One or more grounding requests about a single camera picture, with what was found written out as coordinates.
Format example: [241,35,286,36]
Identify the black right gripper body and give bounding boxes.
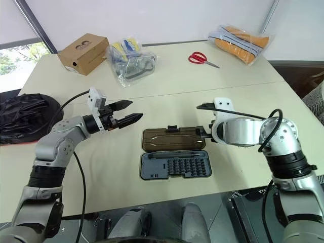
[195,120,216,142]

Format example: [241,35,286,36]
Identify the black fabric bag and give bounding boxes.
[0,93,65,145]

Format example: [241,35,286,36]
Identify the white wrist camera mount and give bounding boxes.
[87,87,107,133]
[211,97,236,145]

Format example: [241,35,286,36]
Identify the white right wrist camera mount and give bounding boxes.
[211,97,236,145]

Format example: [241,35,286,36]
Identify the screwdriver bit case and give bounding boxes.
[139,125,213,181]

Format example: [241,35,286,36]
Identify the clear bag with orange items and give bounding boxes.
[207,24,276,67]

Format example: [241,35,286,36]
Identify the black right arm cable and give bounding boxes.
[196,102,284,228]

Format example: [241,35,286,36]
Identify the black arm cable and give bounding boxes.
[52,91,92,243]
[196,102,284,228]

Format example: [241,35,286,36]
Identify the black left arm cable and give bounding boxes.
[52,91,92,243]

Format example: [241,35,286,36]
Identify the grey rounded shape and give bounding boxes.
[107,207,153,240]
[181,202,212,241]

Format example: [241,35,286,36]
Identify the grey patterned cushion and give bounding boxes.
[302,85,324,117]

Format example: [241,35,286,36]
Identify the dark cabinet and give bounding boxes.
[267,60,324,100]

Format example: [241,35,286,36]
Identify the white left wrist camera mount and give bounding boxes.
[87,87,107,133]

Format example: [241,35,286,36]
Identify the brown cardboard box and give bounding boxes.
[57,32,110,76]

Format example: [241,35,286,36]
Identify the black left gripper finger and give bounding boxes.
[110,100,133,112]
[117,112,144,130]

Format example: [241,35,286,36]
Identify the dark window frame bar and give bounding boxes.
[18,0,58,54]

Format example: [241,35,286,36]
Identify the grey screwdriver handle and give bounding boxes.
[145,151,203,159]

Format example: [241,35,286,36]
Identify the clear bag with yellow items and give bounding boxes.
[105,37,158,88]

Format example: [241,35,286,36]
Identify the red handled scissors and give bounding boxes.
[187,51,221,69]

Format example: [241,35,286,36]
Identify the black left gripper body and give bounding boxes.
[98,104,122,131]

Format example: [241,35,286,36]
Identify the black metal frame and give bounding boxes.
[227,187,269,243]

